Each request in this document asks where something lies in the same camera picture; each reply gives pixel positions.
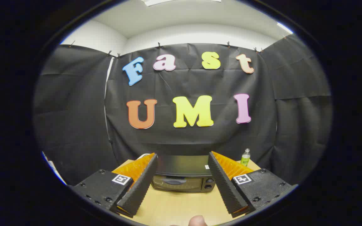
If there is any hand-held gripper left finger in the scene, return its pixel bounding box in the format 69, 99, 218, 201
73, 153, 158, 218

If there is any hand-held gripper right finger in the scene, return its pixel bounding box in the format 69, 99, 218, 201
208, 151, 298, 218

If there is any black toaster oven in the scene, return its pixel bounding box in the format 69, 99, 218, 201
151, 154, 216, 193

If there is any green drink bottle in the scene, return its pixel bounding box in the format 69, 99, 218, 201
241, 148, 251, 167

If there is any black backdrop cloth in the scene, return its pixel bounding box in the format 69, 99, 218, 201
33, 34, 332, 186

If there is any ceiling light panel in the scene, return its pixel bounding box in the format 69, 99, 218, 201
143, 0, 222, 7
277, 22, 294, 34

